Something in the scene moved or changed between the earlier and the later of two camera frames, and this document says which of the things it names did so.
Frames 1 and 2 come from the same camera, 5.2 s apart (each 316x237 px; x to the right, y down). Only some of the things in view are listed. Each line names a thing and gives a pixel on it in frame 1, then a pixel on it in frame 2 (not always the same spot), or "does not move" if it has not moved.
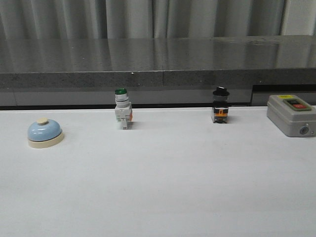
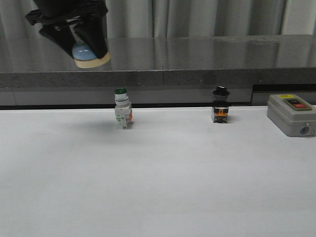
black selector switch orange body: (220, 105) does not move
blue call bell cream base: (44, 134) to (85, 58)
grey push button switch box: (294, 116) does not move
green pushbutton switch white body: (123, 108) does not move
